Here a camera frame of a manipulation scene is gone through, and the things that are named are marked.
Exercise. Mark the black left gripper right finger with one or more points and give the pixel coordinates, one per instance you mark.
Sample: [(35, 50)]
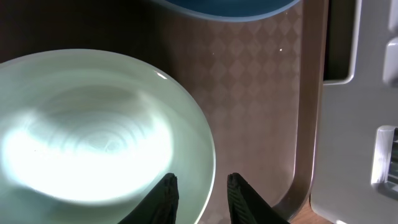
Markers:
[(246, 206)]

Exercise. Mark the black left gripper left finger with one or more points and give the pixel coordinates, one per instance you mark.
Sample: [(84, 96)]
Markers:
[(159, 206)]

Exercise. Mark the green bowl with rice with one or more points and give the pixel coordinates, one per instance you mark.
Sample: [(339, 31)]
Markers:
[(87, 134)]

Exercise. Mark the grey plastic dishwasher rack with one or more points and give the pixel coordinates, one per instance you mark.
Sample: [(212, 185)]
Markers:
[(355, 178)]

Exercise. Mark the brown serving tray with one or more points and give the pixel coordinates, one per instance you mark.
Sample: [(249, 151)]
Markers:
[(244, 75)]

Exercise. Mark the dark blue plate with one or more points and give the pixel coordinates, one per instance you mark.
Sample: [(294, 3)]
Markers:
[(228, 10)]

